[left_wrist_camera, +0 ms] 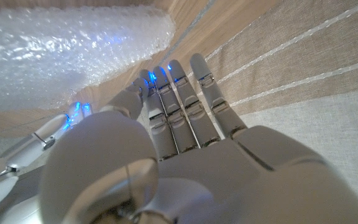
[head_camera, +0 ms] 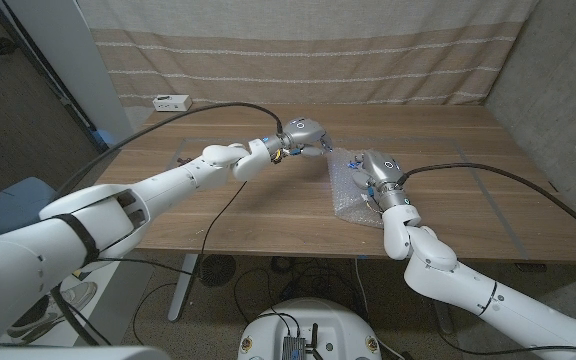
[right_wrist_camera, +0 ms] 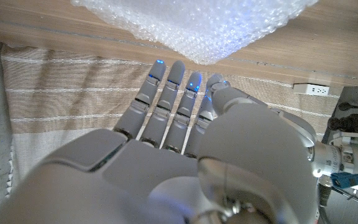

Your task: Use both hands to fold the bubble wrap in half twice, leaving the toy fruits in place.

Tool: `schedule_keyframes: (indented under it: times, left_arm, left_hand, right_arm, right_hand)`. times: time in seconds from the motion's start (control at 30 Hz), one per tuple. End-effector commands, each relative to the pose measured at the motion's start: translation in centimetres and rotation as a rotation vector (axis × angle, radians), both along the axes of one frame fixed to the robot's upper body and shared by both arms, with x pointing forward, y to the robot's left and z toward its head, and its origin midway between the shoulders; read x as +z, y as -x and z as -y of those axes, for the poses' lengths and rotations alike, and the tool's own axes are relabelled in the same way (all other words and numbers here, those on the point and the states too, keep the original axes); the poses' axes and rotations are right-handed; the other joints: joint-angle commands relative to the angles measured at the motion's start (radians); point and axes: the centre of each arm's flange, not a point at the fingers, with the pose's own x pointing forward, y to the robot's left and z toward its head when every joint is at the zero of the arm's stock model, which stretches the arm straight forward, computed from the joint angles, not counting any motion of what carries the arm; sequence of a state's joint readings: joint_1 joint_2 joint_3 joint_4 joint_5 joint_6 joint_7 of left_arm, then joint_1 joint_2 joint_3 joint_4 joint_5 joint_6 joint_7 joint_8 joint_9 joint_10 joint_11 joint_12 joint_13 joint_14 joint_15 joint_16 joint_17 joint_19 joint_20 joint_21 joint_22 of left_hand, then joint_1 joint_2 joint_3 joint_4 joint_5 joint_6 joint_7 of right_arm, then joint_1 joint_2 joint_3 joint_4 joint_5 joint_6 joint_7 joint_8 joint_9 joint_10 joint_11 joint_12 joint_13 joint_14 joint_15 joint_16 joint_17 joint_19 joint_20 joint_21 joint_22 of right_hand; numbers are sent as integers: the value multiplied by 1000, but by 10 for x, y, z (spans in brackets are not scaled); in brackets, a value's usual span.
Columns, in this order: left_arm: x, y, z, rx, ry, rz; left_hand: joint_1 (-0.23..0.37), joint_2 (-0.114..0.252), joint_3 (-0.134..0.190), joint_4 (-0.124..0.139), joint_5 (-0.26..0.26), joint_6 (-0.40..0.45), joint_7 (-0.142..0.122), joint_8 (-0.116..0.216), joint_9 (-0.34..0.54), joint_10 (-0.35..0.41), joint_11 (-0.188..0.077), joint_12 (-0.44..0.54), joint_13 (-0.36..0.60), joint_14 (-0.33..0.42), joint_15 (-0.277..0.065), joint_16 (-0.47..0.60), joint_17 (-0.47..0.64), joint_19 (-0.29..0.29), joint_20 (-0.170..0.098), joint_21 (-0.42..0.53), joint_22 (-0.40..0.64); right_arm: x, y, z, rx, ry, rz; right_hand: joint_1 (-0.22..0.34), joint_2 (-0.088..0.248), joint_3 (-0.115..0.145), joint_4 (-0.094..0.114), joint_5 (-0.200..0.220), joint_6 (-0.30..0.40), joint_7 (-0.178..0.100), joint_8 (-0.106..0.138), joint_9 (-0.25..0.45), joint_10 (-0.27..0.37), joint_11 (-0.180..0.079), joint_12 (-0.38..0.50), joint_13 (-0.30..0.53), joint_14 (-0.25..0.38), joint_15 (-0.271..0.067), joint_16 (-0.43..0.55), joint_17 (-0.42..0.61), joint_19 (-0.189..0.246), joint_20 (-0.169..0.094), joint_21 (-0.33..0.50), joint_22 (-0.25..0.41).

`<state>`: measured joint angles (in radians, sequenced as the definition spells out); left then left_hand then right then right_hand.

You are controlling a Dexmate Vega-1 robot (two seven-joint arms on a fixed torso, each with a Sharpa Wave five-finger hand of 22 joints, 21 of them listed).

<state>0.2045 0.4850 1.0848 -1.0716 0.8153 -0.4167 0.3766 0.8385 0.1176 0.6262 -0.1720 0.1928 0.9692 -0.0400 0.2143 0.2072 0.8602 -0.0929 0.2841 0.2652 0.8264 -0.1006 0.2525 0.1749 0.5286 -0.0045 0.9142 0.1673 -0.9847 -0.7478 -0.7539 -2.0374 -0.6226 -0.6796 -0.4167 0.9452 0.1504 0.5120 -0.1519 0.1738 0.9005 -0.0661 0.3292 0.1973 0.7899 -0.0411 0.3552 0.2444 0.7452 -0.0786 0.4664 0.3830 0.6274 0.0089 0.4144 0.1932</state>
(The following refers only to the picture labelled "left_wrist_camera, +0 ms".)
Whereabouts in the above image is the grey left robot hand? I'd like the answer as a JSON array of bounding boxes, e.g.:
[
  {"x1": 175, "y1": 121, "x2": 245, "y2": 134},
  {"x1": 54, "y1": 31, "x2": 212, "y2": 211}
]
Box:
[{"x1": 39, "y1": 52, "x2": 358, "y2": 224}]

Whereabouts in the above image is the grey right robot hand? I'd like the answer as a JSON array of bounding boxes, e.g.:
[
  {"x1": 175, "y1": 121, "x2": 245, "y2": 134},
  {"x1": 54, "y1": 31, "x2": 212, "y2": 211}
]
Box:
[{"x1": 0, "y1": 101, "x2": 93, "y2": 185}]

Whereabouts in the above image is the clear bubble wrap sheet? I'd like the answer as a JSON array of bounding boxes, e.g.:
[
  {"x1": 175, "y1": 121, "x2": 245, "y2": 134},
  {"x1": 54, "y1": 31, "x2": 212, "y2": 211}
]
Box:
[{"x1": 0, "y1": 5, "x2": 177, "y2": 113}]

